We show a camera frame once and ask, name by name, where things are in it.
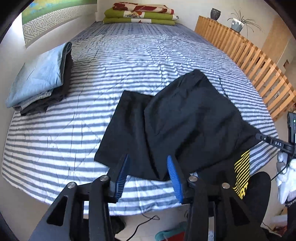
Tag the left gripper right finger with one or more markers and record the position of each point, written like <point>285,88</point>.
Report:
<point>234,218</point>

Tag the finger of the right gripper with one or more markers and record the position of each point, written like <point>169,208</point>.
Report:
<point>282,145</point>

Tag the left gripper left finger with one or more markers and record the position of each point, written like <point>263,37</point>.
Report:
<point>80,212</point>

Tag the black shorts yellow stripes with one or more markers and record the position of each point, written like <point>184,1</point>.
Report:
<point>190,120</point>

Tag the right white gloved hand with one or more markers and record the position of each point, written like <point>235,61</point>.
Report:
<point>285,179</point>

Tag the teal red floor object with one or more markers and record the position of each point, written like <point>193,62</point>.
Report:
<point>175,234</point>

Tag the blue white striped quilt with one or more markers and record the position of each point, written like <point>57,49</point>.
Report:
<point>146,92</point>

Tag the wooden door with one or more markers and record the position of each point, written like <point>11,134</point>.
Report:
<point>277,40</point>

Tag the potted spider plant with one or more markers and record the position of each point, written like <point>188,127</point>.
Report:
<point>240,22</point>

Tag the dark ceramic vase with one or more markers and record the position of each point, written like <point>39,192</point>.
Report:
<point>215,14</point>

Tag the folded light blue jeans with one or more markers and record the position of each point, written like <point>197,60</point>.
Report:
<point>38,77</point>

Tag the green folded blanket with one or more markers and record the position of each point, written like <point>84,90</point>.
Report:
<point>115,16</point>

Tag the red cream folded blanket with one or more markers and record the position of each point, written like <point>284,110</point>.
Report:
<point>153,8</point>

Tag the wooden slatted bed rail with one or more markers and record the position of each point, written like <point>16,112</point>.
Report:
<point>270,82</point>

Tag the landscape wall scroll painting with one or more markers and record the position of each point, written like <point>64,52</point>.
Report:
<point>41,17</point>

